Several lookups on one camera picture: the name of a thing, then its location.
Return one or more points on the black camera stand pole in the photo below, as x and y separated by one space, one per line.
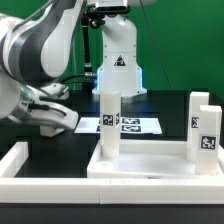
87 46

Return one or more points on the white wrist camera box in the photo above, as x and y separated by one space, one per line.
55 91

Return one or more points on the white U-shaped obstacle fence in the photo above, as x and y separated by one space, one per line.
206 190

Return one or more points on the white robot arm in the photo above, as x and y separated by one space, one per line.
35 53

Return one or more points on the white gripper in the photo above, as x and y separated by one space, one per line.
43 113

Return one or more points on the fiducial marker sheet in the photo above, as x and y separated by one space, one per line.
128 125

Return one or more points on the white square desk top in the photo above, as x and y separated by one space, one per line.
146 159

